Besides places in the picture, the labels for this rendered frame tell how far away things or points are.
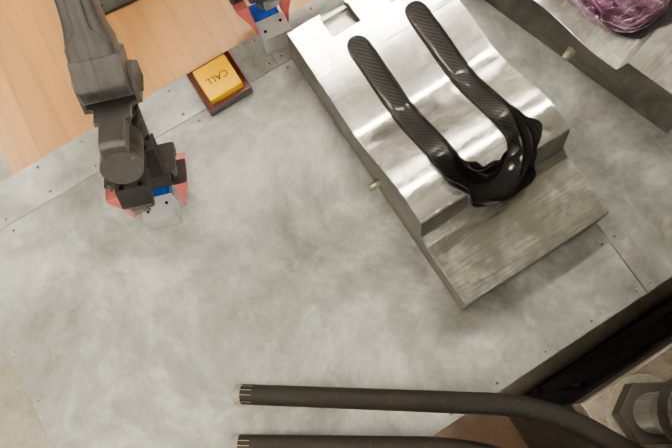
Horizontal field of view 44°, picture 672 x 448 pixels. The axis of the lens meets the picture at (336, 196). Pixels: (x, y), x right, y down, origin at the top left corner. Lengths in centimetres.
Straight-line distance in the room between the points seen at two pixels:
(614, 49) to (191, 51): 69
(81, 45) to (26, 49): 41
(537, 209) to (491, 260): 11
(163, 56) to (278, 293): 45
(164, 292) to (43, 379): 22
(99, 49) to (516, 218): 64
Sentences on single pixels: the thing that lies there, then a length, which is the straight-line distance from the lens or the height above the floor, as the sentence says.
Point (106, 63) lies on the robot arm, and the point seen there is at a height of 110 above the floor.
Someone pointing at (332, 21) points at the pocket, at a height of 86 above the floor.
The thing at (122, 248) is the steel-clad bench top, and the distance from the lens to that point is 135.
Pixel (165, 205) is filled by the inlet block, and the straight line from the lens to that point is 130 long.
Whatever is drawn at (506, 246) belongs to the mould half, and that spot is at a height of 86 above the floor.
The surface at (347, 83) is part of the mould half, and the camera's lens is 129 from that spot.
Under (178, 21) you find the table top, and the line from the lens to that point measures 147.
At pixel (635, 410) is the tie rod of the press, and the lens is 130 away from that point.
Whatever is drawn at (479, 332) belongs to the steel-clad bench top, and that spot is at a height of 80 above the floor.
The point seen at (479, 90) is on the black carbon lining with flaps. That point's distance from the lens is 129.
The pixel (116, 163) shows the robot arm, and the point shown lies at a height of 106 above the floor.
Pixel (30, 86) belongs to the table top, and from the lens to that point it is 149.
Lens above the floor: 208
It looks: 75 degrees down
